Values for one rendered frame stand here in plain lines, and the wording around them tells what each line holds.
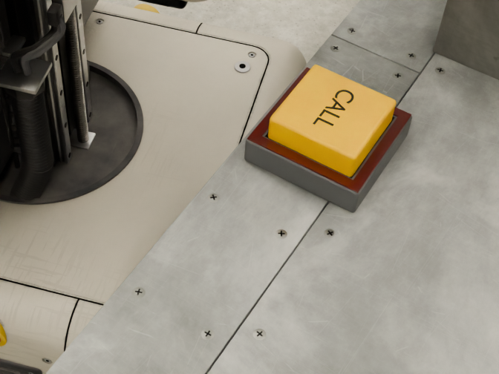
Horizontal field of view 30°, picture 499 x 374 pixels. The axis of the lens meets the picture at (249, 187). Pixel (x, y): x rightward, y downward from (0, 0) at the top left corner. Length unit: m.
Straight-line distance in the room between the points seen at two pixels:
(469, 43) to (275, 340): 0.27
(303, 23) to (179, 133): 0.68
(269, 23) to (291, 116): 1.35
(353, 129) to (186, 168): 0.72
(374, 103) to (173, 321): 0.19
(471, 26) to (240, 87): 0.75
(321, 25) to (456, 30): 1.27
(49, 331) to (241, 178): 0.61
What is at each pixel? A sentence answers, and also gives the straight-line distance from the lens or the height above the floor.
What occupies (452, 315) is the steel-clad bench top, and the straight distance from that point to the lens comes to 0.55.
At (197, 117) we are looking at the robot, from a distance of 1.34.
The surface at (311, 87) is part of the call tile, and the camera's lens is 0.59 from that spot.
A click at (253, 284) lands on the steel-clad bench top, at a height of 0.80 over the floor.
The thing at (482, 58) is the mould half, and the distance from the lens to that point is 0.68.
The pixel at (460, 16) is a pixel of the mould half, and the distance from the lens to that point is 0.67.
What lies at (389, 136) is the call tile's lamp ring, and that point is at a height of 0.82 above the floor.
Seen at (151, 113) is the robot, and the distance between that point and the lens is 1.34.
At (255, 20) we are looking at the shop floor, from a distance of 1.93.
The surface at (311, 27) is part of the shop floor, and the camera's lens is 1.93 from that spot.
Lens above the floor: 1.25
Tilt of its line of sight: 51 degrees down
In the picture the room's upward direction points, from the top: 6 degrees clockwise
